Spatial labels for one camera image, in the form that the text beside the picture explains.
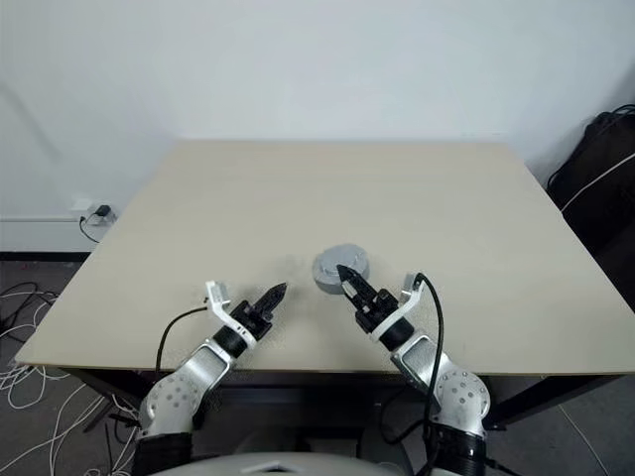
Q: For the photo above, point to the black bag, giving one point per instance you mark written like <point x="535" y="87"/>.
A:
<point x="595" y="208"/>

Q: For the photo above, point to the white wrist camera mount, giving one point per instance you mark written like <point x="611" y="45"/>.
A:
<point x="218" y="297"/>
<point x="409" y="297"/>

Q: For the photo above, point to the black table frame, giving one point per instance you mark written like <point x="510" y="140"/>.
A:
<point x="546" y="396"/>

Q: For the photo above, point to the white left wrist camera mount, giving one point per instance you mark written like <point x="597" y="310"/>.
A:
<point x="218" y="297"/>

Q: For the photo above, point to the wall power socket plug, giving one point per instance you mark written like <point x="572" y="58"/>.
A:
<point x="82" y="203"/>

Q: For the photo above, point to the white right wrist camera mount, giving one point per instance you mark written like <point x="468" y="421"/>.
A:
<point x="409" y="297"/>

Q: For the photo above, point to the round metal gear disc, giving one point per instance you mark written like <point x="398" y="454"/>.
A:
<point x="342" y="255"/>

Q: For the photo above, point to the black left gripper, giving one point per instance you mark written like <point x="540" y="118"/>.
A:
<point x="248" y="316"/>

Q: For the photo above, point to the black power adapter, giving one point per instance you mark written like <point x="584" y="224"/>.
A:
<point x="102" y="211"/>

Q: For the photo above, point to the grey robot torso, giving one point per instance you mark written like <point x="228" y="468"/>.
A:
<point x="297" y="463"/>

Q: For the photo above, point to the black stand legs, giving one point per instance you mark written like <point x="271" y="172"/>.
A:
<point x="99" y="413"/>

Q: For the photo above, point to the round metal bearing part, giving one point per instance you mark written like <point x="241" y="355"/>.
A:
<point x="325" y="286"/>

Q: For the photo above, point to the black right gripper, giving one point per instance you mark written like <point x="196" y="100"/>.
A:
<point x="378" y="310"/>

